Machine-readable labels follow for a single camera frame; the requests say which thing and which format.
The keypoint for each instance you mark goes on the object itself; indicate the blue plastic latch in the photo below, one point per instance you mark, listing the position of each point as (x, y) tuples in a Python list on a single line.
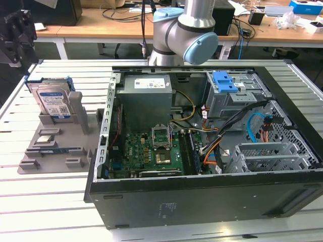
[(224, 83)]

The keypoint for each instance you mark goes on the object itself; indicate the black PC case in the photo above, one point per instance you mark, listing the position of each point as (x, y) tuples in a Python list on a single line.
[(202, 201)]

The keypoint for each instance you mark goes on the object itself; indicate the green motherboard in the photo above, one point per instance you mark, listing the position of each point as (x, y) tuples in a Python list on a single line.
[(136, 151)]

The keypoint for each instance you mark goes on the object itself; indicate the blue RAM stick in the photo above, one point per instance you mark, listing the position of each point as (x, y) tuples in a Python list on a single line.
[(54, 151)]

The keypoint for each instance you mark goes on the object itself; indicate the CPU socket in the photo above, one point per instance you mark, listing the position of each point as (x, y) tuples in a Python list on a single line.
[(161, 137)]

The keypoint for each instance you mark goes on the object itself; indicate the black computer tower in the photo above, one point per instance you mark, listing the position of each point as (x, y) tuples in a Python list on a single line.
[(55, 12)]

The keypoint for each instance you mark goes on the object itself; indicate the grey optical drive cage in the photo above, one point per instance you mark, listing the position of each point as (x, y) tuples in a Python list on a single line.
[(227, 103)]

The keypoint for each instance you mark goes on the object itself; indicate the small black box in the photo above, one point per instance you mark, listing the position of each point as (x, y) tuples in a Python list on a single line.
[(256, 18)]

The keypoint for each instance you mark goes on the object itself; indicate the crumpled white paper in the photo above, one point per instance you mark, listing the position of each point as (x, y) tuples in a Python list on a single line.
[(40, 27)]

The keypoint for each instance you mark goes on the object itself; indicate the white cardboard box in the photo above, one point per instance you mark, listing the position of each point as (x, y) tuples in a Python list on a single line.
[(315, 27)]

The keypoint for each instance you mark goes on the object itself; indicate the black speaker box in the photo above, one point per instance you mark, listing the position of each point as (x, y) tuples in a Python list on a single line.
[(224, 20)]

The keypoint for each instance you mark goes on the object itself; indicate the grey power supply unit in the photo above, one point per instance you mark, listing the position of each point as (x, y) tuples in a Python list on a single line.
[(143, 106)]

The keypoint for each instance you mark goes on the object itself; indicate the silver laptop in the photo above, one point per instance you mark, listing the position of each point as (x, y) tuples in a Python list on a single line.
[(278, 11)]

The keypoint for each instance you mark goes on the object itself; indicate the blue and white box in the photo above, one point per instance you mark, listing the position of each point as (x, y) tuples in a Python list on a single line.
[(302, 6)]

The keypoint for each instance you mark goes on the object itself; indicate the hard disk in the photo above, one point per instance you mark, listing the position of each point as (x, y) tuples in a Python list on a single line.
[(50, 100)]

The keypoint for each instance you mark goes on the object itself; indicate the black graphics card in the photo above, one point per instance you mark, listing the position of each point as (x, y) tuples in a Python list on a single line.
[(161, 173)]

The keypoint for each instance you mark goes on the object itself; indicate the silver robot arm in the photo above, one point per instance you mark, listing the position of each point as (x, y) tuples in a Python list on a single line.
[(171, 32)]

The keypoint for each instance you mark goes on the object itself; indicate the wooden desk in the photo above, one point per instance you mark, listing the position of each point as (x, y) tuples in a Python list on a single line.
[(101, 31)]

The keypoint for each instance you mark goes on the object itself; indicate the RAM stick in slot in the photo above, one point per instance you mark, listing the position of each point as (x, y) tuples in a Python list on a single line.
[(195, 153)]

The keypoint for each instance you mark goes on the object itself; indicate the silver CPU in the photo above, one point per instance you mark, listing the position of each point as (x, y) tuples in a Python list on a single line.
[(45, 139)]

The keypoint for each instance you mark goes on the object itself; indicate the clear plastic bag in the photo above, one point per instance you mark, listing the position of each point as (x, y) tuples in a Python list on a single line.
[(286, 20)]

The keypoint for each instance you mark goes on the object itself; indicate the grey parts rack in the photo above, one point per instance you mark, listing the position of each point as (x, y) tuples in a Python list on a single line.
[(60, 161)]

